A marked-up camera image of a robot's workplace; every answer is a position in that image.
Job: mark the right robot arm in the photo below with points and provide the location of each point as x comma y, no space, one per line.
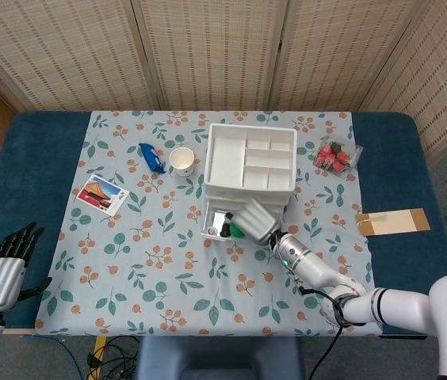
326,273

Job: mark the floral patterned tablecloth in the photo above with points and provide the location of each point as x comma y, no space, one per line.
148,257

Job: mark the white plastic drawer organizer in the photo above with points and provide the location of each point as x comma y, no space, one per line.
223,158

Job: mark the blue snack packet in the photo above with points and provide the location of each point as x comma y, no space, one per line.
152,158

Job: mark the postcard with red building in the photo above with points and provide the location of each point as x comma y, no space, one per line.
102,194

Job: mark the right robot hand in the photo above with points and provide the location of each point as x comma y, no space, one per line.
257,221

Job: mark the brown paper envelope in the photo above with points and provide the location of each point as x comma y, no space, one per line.
398,221

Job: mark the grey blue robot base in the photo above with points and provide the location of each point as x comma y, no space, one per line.
219,356

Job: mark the green ball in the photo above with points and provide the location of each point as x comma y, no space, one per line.
237,231

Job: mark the clear bag of snacks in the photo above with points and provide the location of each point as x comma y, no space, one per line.
336,158

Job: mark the small white lidded jar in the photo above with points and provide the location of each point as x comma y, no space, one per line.
212,230

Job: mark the white paper cup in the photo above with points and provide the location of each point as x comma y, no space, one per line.
182,160

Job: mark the woven folding screen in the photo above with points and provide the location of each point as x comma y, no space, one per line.
207,51

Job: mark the teal table cover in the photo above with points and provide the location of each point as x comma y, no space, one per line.
29,158

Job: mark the clear plastic storage drawer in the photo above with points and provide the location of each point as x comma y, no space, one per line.
213,215

